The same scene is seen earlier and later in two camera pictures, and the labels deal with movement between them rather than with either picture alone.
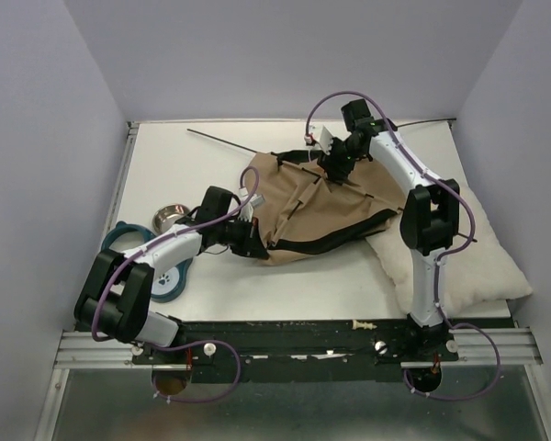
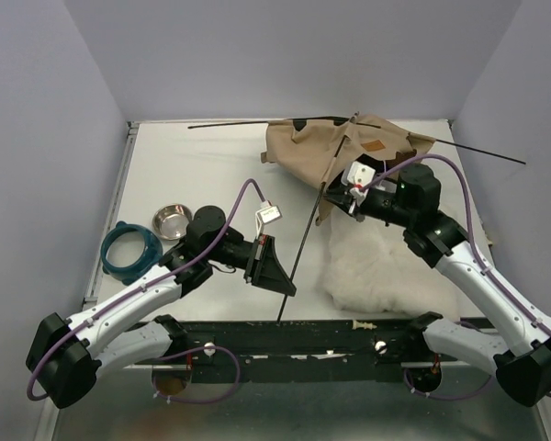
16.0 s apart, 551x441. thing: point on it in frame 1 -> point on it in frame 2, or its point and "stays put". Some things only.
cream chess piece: (362, 324) stays put
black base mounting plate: (299, 350) stays put
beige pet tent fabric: (307, 214) -> (320, 149)
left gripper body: (240, 235) -> (241, 254)
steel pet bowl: (166, 215) stays put
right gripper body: (342, 155) -> (367, 207)
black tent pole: (398, 126) -> (347, 117)
